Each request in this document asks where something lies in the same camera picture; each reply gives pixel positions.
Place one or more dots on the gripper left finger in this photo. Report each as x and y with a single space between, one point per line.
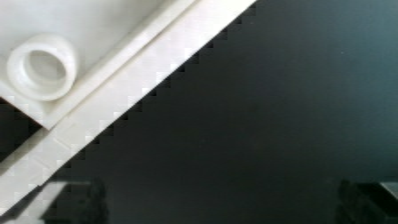
79 207

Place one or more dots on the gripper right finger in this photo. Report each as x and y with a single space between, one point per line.
369 203

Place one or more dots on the white square tabletop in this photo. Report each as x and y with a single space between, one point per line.
69 40

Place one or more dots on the white U-shaped fence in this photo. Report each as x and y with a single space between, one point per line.
56 143

